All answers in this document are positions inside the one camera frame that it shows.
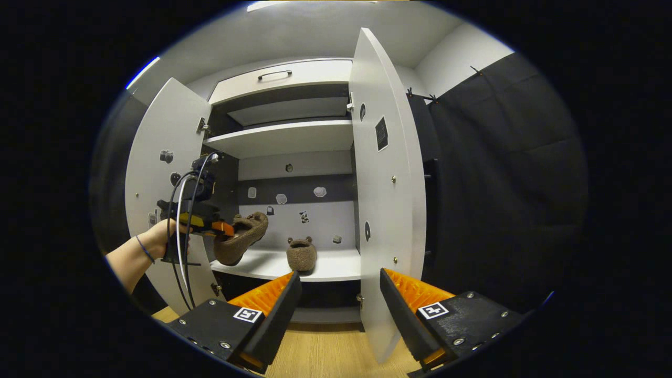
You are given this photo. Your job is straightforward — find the brown shoe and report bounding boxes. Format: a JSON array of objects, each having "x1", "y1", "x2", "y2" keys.
[
  {"x1": 286, "y1": 236, "x2": 318, "y2": 272},
  {"x1": 213, "y1": 212, "x2": 269, "y2": 267}
]

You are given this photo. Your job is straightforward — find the white shoe cabinet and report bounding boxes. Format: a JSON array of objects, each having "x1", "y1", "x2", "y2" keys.
[{"x1": 202, "y1": 58, "x2": 363, "y2": 323}]

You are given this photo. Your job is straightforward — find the white left gripper cable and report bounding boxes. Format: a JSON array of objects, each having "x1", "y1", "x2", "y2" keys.
[{"x1": 176, "y1": 181, "x2": 194, "y2": 295}]

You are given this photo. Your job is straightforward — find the ceiling light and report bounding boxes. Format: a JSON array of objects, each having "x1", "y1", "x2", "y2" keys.
[
  {"x1": 247, "y1": 0, "x2": 295, "y2": 12},
  {"x1": 125, "y1": 56, "x2": 161, "y2": 91}
]

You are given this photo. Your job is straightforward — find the dark wrist band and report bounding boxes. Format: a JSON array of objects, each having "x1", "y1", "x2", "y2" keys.
[{"x1": 135, "y1": 235, "x2": 156, "y2": 265}]

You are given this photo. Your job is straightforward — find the white cabinet door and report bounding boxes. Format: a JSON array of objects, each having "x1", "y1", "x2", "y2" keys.
[
  {"x1": 124, "y1": 78, "x2": 226, "y2": 316},
  {"x1": 349, "y1": 27, "x2": 427, "y2": 364}
]

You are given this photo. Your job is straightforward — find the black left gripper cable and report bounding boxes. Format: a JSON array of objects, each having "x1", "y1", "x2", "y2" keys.
[{"x1": 167, "y1": 152, "x2": 221, "y2": 310}]

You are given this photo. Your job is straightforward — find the white cabinet drawer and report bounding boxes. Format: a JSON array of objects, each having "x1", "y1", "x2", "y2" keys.
[{"x1": 209, "y1": 59, "x2": 353, "y2": 106}]

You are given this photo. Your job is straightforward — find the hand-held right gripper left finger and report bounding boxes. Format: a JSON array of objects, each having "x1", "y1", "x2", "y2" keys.
[{"x1": 168, "y1": 271, "x2": 303, "y2": 374}]

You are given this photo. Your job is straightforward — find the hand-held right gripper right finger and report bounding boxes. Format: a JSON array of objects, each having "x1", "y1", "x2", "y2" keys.
[{"x1": 379, "y1": 268, "x2": 526, "y2": 371}]

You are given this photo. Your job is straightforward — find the black right door handle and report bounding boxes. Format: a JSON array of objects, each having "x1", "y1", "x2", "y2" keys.
[{"x1": 423, "y1": 157, "x2": 439, "y2": 268}]

